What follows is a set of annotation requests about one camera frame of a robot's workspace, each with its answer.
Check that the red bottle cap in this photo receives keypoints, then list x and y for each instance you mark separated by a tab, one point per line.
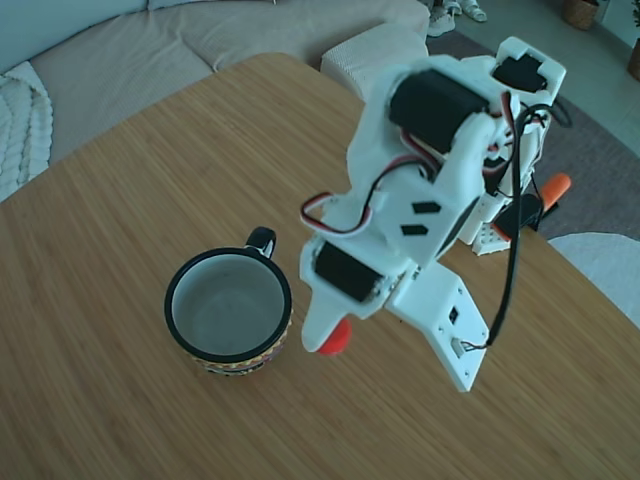
340	340

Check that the black rimmed patterned mug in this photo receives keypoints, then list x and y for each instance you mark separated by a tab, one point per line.
200	300

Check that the white textured chair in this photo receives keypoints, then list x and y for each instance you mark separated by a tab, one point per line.
350	60

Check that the grey rug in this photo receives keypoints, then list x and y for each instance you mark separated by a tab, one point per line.
600	150

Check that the white shoe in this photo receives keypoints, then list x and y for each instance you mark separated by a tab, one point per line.
441	22
474	11

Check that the beige sofa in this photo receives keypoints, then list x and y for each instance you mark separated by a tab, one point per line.
125	65

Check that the dark round pot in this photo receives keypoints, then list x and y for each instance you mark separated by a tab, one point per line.
635	62

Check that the brown wicker basket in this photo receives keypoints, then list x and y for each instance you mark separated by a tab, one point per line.
580	15

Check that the white knitted blanket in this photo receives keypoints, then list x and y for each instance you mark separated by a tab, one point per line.
20	125

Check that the flat white camera mount plate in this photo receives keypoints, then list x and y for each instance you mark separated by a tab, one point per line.
440	310

